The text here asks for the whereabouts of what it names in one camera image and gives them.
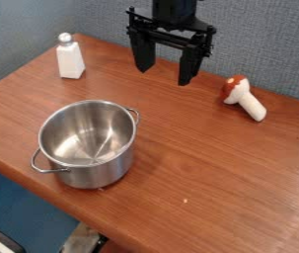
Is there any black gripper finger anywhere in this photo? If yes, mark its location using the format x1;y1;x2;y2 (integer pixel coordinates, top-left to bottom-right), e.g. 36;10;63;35
128;29;155;72
178;46;203;86

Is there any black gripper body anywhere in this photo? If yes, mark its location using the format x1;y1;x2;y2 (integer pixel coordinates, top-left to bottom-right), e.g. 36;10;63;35
127;5;216;56

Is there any red and white toy mushroom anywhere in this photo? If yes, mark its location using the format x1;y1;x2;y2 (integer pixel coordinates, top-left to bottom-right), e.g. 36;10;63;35
222;74;266;122

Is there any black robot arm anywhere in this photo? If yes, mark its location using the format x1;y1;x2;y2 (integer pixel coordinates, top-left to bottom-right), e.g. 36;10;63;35
127;0;216;86

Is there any stainless steel pot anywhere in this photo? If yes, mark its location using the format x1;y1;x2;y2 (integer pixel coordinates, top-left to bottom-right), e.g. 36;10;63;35
31;100;142;189

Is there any white salt shaker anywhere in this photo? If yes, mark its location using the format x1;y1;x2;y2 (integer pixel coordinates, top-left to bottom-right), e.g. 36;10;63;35
56;33;85;79

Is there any grey table leg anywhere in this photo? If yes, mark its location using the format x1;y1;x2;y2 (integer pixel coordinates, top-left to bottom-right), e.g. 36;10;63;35
59;222;108;253

